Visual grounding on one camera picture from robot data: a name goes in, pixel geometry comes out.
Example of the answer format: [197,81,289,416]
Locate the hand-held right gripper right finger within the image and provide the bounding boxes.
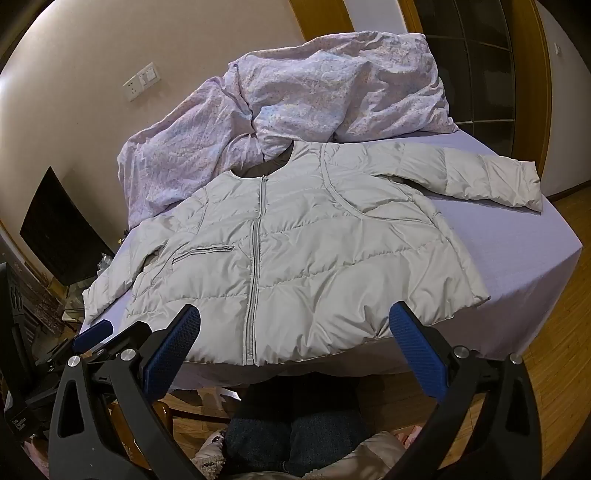
[389,301,541,480]

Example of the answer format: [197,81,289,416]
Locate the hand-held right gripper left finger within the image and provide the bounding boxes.
[48,304,202,480]

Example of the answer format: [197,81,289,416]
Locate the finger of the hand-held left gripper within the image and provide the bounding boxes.
[34,318,114,370]
[95,320,155,355]

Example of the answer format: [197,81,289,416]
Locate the white puffer jacket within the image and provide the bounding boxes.
[82,140,542,367]

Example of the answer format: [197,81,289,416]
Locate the pink slipper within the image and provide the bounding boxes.
[396,425,424,449]

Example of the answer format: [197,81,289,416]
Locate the black monitor screen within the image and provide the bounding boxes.
[20,166,115,287]

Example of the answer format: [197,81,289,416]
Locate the person's right leg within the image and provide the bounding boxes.
[290,401,371,464]

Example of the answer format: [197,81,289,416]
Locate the person's leg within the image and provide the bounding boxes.
[290,401,371,464]
[222,406,293,477]

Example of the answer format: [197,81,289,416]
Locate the person's left leg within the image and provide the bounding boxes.
[222,406,293,477]

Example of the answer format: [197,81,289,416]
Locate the lavender bed sheet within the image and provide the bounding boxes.
[76,127,583,418]

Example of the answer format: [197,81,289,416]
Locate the floral lilac duvet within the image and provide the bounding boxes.
[116,30,459,229]

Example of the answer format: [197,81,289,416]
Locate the dark glass pane door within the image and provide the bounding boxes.
[413,0,515,158]

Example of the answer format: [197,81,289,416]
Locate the white wall socket plate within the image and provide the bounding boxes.
[122,76,145,103]

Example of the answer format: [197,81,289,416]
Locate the wooden door frame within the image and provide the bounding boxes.
[295,0,555,197]

